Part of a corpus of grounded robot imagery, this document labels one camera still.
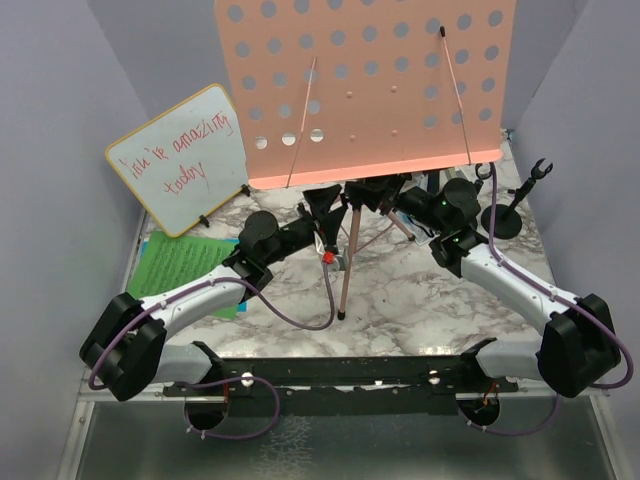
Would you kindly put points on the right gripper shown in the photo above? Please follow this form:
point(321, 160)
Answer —
point(390, 193)

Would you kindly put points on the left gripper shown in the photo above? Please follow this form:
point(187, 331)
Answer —
point(320, 202)

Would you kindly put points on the pink music stand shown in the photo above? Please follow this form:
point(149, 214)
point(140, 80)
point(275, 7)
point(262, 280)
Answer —
point(328, 91)

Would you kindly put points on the black mic stand front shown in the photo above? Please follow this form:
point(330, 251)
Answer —
point(505, 221)

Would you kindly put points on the green sheet music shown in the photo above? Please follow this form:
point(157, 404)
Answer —
point(168, 263)

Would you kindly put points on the blue toy microphone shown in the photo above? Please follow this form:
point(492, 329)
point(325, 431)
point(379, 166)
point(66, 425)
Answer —
point(430, 182)

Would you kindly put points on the black microphone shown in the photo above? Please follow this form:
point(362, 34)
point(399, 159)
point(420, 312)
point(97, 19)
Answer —
point(446, 175)

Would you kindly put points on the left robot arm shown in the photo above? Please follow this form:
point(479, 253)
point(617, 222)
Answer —
point(124, 350)

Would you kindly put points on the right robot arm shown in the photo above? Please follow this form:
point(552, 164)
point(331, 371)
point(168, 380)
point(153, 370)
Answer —
point(578, 343)

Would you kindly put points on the white remote packet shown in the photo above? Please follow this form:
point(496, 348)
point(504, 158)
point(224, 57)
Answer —
point(423, 235)

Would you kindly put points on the yellow framed whiteboard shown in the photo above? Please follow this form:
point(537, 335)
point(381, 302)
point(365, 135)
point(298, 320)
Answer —
point(185, 163)

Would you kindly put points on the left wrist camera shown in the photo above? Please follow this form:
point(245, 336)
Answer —
point(336, 259)

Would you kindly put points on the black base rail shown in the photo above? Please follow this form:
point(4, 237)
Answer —
point(345, 386)

